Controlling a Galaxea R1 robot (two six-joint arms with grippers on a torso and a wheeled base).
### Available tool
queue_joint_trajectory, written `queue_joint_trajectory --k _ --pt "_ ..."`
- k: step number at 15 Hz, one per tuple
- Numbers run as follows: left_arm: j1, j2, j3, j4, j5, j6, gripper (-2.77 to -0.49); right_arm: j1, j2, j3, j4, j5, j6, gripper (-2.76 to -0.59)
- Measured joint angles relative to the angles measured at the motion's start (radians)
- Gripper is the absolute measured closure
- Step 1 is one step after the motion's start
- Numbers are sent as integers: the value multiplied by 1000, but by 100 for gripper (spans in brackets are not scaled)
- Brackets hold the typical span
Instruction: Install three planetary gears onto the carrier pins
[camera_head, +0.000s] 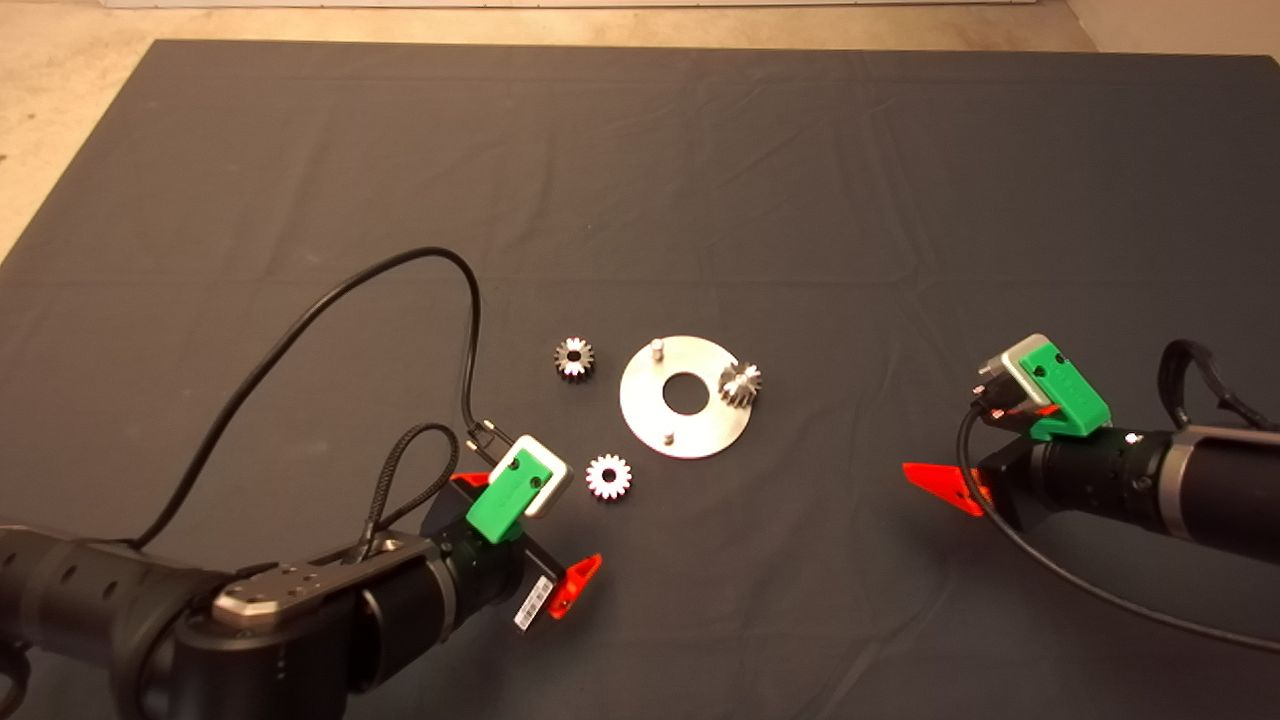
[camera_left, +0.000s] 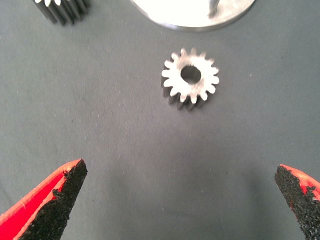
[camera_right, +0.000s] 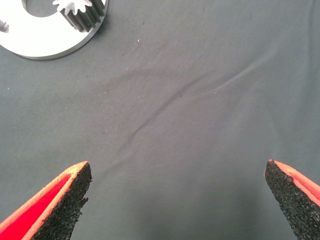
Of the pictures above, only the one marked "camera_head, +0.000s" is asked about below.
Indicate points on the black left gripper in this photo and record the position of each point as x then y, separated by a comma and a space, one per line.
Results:
490, 580

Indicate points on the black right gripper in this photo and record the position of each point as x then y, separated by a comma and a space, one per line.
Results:
1090, 475

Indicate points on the small steel planetary gear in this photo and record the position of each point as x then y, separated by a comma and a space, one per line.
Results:
740, 385
618, 480
582, 360

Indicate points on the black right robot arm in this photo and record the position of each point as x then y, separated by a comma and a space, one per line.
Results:
1230, 490

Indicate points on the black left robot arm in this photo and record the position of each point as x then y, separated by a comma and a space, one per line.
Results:
100, 590

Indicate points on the round metal carrier plate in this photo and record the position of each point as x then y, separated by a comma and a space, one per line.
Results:
640, 410

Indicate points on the dark grey table cloth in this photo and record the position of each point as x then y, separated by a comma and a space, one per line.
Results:
300, 150

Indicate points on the green left camera mount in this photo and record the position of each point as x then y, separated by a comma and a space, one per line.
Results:
505, 500

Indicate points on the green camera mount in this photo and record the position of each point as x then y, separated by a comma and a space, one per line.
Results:
505, 500
1065, 390

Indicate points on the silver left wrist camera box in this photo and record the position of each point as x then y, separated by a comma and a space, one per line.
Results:
555, 495

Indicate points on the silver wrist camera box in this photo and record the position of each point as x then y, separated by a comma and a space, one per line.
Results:
555, 495
1005, 375

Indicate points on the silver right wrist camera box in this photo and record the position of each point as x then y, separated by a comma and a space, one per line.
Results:
1005, 375

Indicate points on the green right camera mount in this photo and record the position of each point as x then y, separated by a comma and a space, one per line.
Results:
1065, 390

